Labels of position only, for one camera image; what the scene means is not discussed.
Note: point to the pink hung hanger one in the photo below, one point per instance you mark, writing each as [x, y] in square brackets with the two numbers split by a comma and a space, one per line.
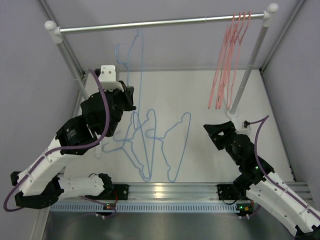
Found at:
[232, 40]

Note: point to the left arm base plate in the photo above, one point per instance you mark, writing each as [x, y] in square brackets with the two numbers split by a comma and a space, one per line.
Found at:
[119, 192]

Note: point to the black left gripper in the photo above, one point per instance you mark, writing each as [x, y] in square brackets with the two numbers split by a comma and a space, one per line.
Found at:
[127, 95]

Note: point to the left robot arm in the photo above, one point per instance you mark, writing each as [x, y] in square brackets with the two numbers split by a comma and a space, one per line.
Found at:
[42, 185]

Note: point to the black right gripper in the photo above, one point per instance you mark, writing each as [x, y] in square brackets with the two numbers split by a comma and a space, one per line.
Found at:
[227, 128]

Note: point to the grey clothes rack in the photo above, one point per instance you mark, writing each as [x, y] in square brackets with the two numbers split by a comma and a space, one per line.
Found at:
[160, 22]

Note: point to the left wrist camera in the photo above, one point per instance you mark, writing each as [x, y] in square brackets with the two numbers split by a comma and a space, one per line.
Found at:
[108, 78]

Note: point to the pink hung hanger two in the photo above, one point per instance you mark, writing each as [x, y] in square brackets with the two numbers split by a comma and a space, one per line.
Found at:
[235, 44]

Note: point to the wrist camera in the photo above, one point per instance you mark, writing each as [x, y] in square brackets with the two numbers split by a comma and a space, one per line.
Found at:
[108, 78]
[245, 128]

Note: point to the aluminium mounting rail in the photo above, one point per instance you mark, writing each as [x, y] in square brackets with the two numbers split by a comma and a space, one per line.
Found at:
[142, 192]

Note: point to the pink wire hanger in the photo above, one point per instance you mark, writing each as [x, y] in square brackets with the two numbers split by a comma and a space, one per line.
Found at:
[221, 60]
[223, 81]

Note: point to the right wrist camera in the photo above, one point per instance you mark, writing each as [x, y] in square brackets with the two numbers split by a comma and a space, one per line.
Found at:
[245, 128]

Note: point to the slotted grey cable duct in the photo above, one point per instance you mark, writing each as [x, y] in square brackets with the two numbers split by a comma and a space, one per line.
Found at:
[151, 207]

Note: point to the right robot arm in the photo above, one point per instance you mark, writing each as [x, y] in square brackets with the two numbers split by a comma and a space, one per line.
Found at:
[259, 182]

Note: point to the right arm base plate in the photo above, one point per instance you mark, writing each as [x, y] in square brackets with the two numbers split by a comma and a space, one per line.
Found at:
[228, 192]

